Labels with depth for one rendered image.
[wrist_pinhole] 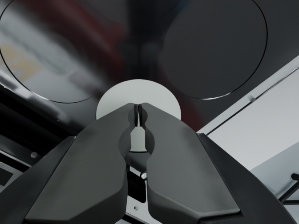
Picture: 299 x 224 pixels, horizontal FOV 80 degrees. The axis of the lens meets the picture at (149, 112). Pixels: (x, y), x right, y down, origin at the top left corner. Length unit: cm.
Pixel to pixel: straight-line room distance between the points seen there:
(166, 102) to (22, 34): 15
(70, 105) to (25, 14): 9
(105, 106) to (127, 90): 3
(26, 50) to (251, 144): 38
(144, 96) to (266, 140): 28
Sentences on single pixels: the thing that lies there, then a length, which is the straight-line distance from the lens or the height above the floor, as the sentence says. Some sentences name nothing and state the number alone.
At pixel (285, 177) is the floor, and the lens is 216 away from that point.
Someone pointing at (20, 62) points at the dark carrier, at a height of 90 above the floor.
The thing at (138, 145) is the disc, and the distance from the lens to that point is 24.
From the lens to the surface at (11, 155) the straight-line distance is 23.
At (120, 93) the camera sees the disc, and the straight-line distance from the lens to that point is 20.
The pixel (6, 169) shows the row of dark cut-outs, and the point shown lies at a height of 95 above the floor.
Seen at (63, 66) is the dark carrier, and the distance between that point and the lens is 20.
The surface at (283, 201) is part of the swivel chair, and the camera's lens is 224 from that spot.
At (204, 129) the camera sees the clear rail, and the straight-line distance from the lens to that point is 23.
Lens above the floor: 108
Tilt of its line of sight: 60 degrees down
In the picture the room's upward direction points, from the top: 175 degrees clockwise
